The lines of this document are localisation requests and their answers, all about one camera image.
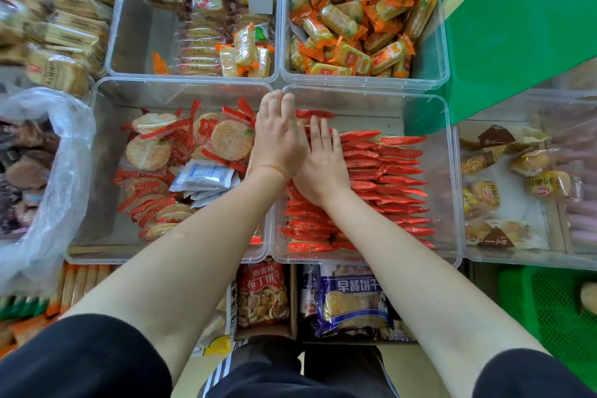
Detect person's left hand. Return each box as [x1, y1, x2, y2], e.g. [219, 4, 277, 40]
[250, 90, 310, 180]

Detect person's right hand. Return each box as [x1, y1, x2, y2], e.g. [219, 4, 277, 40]
[293, 115, 353, 208]

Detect person's left forearm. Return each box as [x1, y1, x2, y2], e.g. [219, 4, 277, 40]
[61, 168, 299, 386]

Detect person's right forearm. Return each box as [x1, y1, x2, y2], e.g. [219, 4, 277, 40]
[322, 188, 548, 398]

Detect small orange yellow cracker packet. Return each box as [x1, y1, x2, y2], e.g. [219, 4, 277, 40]
[217, 44, 239, 78]
[253, 45, 275, 79]
[233, 23, 258, 68]

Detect row of red snack packets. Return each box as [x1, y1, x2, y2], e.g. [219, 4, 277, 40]
[281, 109, 436, 254]

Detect stack of clear biscuit packets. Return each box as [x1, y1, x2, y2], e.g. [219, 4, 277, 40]
[175, 20, 224, 77]

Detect white blue sachet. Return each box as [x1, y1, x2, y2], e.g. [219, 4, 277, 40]
[170, 159, 241, 207]

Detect pile of orange cracker packets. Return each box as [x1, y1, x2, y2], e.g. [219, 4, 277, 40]
[288, 0, 446, 78]

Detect clear plastic bin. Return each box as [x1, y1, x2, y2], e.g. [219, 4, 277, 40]
[105, 0, 284, 82]
[281, 0, 450, 90]
[67, 78, 274, 265]
[271, 85, 463, 267]
[451, 89, 597, 271]

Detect pile of round cracker packets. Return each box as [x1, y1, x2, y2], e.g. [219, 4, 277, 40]
[114, 98, 258, 243]

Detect yellow label bread packet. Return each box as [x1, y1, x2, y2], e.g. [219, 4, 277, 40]
[463, 180, 502, 220]
[461, 146, 507, 176]
[510, 150, 552, 177]
[526, 170, 573, 201]

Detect blue biscuit bag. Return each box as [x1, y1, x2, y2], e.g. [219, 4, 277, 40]
[313, 264, 391, 339]

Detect red biscuit bag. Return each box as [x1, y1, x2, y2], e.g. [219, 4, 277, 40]
[236, 262, 290, 329]

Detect brown white cake packet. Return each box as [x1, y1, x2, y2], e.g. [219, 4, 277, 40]
[465, 220, 533, 249]
[477, 124, 550, 150]

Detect yellow white snack bag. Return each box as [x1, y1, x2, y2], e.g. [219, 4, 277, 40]
[192, 280, 239, 358]

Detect green cardboard box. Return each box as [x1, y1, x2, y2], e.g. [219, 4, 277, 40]
[405, 0, 597, 135]

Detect clear plastic bag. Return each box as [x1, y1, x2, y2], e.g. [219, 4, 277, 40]
[0, 87, 97, 293]

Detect stack of beige biscuit packets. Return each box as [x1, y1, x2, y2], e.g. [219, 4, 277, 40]
[0, 0, 123, 97]

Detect black white striped trousers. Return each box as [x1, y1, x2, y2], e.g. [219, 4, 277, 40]
[198, 336, 397, 398]

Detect stack of pink sausage sticks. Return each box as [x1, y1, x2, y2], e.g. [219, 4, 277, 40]
[541, 103, 597, 251]

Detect row of orange stick packets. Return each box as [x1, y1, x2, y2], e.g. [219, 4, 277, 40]
[46, 262, 113, 317]

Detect green plastic basket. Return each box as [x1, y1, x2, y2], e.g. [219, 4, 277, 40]
[497, 267, 597, 390]

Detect black shirt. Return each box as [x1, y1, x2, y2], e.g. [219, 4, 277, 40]
[0, 314, 597, 398]

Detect red string bracelet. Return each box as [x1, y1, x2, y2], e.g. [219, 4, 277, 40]
[253, 164, 288, 182]

